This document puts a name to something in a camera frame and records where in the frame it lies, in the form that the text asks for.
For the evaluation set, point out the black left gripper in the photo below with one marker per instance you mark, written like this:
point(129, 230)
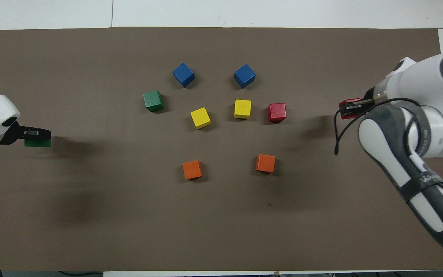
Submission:
point(12, 134)

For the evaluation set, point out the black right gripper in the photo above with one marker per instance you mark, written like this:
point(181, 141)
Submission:
point(370, 93)

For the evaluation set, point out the green wooden cube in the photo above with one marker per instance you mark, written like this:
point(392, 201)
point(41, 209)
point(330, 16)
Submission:
point(39, 143)
point(153, 100)

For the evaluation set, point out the red wooden cube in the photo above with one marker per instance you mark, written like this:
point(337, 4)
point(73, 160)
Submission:
point(344, 101)
point(276, 112)

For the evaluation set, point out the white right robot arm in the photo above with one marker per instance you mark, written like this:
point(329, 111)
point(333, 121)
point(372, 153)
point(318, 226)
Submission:
point(417, 88)

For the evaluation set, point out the orange wooden cube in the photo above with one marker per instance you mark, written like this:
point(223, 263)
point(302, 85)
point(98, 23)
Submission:
point(265, 163)
point(192, 169)

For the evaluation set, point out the yellow wooden cube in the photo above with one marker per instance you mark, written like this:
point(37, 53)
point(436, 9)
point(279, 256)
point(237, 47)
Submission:
point(242, 109)
point(200, 117)

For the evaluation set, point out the blue wooden cube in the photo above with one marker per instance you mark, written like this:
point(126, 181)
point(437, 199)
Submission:
point(244, 75)
point(183, 74)

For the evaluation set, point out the brown paper mat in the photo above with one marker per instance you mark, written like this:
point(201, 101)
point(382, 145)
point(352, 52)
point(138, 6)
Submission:
point(129, 215)

